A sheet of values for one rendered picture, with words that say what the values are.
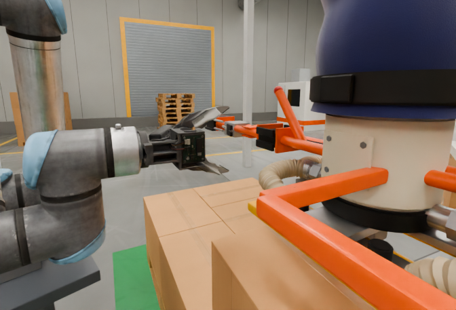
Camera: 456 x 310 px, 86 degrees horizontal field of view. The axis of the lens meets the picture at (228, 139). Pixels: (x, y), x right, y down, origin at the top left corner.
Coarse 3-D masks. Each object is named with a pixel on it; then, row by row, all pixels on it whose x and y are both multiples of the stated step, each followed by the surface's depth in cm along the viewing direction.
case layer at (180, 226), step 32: (192, 192) 198; (224, 192) 198; (256, 192) 198; (160, 224) 150; (192, 224) 150; (224, 224) 150; (256, 224) 150; (160, 256) 136; (192, 256) 120; (160, 288) 146; (192, 288) 101
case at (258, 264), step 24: (216, 240) 65; (240, 240) 65; (264, 240) 65; (216, 264) 63; (240, 264) 56; (264, 264) 56; (288, 264) 56; (312, 264) 56; (216, 288) 64; (240, 288) 51; (264, 288) 49; (288, 288) 49; (312, 288) 49; (336, 288) 49
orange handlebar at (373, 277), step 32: (224, 128) 84; (288, 192) 25; (320, 192) 27; (352, 192) 30; (288, 224) 20; (320, 224) 19; (320, 256) 17; (352, 256) 15; (352, 288) 15; (384, 288) 13; (416, 288) 13
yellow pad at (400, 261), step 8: (248, 208) 50; (304, 208) 42; (312, 208) 47; (256, 216) 48; (360, 240) 36; (368, 240) 32; (376, 240) 32; (368, 248) 31; (376, 248) 31; (384, 248) 30; (392, 248) 31; (384, 256) 30; (392, 256) 33; (400, 256) 33; (400, 264) 31; (408, 264) 31; (328, 272) 33; (360, 296) 29
